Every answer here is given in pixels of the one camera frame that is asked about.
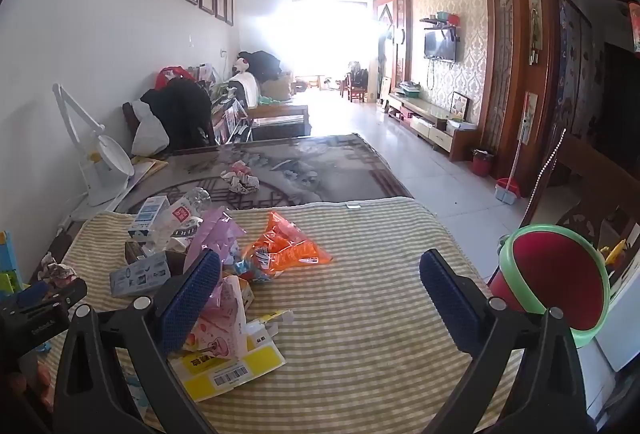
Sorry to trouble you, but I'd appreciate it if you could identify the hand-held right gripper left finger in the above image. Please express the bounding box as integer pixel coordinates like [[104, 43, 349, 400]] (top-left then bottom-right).
[[52, 249, 223, 434]]

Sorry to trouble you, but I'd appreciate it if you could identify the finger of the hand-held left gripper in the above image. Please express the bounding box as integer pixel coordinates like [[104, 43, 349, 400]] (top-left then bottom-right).
[[14, 277, 89, 313]]

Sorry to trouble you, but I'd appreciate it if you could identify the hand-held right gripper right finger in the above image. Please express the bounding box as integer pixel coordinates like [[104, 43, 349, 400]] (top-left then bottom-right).
[[418, 249, 599, 434]]

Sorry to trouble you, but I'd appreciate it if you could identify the pink printed packet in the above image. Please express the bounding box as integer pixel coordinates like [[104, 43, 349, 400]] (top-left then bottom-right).
[[187, 274, 251, 362]]

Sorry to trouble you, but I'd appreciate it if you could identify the grey carton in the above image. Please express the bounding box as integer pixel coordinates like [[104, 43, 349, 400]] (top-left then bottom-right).
[[109, 250, 172, 299]]

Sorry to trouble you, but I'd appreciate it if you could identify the pink plastic bag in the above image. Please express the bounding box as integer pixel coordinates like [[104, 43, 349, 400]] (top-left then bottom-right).
[[185, 208, 247, 275]]

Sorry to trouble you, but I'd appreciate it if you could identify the yellow white carton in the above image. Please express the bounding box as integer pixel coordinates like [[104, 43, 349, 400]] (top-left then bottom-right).
[[170, 309, 296, 402]]

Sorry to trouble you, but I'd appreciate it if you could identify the clear plastic bottle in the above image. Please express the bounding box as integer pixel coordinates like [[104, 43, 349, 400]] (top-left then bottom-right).
[[150, 188, 212, 259]]

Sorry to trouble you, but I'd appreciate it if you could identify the blue white carton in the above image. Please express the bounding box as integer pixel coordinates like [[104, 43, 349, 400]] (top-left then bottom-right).
[[127, 195, 172, 242]]

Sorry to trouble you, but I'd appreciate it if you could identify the orange snack packet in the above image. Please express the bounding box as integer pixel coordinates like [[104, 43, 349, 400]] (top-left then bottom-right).
[[242, 211, 333, 283]]

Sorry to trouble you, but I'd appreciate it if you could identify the red bin with green rim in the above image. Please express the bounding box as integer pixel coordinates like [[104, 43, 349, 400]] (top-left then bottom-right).
[[487, 224, 612, 349]]

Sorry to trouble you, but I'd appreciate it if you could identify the crumpled paper wrapper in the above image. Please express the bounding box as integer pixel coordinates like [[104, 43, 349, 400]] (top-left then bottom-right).
[[40, 253, 76, 287]]

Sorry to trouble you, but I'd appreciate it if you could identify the yellow white striped cloth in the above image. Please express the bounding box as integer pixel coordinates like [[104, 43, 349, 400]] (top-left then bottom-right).
[[42, 196, 526, 434]]

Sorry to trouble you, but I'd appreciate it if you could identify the crumpled wrappers pile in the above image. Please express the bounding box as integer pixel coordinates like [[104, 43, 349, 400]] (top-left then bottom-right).
[[221, 160, 261, 195]]

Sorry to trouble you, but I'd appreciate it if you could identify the stack of papers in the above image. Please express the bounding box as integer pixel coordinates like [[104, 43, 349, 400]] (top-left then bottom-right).
[[125, 156, 170, 202]]

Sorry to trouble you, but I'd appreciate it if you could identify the small red bin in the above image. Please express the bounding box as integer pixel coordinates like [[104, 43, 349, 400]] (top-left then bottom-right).
[[471, 149, 496, 177]]

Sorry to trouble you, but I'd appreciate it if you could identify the white desk lamp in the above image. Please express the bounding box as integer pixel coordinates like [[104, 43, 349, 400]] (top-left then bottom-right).
[[52, 84, 136, 207]]

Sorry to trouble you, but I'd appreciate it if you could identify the red broom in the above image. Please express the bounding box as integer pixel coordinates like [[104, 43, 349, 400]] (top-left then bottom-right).
[[497, 116, 528, 189]]

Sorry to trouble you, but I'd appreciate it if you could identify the white appliance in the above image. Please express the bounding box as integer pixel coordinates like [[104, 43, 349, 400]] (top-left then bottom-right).
[[595, 264, 640, 372]]

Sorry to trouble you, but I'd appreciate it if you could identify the white plastic bag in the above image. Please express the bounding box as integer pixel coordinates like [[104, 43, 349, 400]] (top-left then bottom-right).
[[131, 104, 171, 157]]

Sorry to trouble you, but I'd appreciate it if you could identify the yellow toy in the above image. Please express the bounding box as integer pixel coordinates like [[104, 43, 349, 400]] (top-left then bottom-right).
[[602, 239, 627, 265]]

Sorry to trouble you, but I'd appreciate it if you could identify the dark patterned table cover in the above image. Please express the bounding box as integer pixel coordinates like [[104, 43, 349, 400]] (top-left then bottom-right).
[[115, 133, 413, 215]]

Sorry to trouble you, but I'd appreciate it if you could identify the wooden television cabinet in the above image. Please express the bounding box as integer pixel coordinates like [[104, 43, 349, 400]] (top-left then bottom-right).
[[387, 91, 482, 162]]

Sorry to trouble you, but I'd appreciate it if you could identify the black clothes pile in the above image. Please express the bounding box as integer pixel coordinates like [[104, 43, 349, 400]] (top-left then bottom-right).
[[140, 76, 214, 149]]

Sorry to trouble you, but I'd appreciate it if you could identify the stack of photo frames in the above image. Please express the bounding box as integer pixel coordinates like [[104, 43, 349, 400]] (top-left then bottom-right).
[[197, 64, 252, 145]]

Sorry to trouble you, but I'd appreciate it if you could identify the carved wooden chair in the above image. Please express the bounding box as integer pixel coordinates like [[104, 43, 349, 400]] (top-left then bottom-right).
[[550, 134, 640, 265]]

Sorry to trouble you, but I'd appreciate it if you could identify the small framed picture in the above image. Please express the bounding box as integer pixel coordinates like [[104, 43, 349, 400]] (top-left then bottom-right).
[[451, 92, 471, 121]]

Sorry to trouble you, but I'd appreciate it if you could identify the wooden sofa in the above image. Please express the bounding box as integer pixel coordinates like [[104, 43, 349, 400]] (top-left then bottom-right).
[[231, 68, 312, 141]]

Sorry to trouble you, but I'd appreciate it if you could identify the red bag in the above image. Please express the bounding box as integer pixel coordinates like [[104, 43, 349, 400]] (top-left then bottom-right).
[[155, 66, 197, 89]]

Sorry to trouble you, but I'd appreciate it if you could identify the wooden dining chair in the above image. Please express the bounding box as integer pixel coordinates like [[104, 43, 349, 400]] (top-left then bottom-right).
[[342, 66, 369, 103]]

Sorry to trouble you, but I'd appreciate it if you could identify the black jacket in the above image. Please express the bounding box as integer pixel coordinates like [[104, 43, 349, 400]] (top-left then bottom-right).
[[239, 50, 282, 80]]

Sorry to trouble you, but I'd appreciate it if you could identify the blue patterned door curtain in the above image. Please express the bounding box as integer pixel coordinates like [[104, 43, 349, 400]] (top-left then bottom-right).
[[557, 0, 601, 139]]

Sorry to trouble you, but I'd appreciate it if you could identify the bead string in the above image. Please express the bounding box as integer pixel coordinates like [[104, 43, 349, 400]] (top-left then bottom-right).
[[520, 129, 568, 227]]

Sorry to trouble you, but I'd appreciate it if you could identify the narrow wall hanging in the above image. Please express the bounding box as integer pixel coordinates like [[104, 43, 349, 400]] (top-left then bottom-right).
[[522, 91, 539, 145], [527, 0, 544, 64]]

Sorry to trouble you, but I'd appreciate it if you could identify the wall television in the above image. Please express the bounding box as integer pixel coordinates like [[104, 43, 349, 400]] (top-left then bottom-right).
[[424, 30, 457, 63]]

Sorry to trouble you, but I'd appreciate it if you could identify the wall shelf with bowls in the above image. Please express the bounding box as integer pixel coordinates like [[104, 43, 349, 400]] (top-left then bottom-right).
[[419, 11, 461, 32]]

